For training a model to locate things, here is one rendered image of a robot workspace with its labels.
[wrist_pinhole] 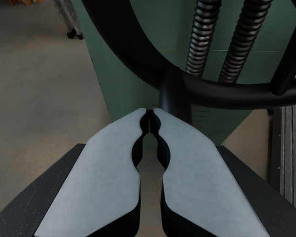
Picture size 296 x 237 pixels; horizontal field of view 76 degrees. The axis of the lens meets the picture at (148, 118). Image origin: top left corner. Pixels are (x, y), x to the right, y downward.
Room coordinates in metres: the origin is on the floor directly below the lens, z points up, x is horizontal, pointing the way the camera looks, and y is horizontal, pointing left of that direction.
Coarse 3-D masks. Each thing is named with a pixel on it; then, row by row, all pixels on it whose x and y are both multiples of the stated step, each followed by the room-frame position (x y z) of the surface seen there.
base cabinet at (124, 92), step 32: (160, 0) 0.30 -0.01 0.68; (192, 0) 0.30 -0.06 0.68; (224, 0) 0.30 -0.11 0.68; (288, 0) 0.30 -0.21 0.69; (96, 32) 0.29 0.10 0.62; (160, 32) 0.30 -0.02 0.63; (224, 32) 0.30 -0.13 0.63; (288, 32) 0.30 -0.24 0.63; (96, 64) 0.29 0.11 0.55; (256, 64) 0.30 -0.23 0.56; (128, 96) 0.29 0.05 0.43; (224, 128) 0.30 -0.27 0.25
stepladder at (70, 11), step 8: (56, 0) 1.08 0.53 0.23; (64, 0) 1.05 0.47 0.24; (56, 8) 1.07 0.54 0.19; (64, 8) 1.05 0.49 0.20; (72, 8) 1.09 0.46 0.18; (64, 16) 1.08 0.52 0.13; (72, 16) 1.05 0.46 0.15; (64, 24) 1.06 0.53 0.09; (72, 32) 1.07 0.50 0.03; (80, 32) 1.05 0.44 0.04
